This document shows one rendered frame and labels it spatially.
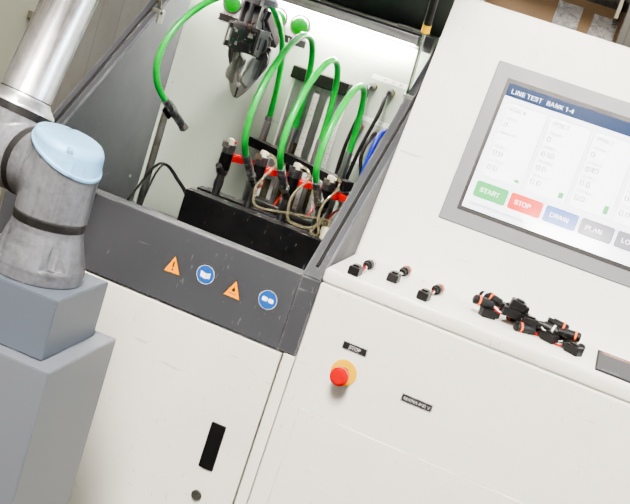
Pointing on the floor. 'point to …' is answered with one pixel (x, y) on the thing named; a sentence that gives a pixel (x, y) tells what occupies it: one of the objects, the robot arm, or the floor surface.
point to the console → (384, 233)
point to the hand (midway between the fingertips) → (238, 91)
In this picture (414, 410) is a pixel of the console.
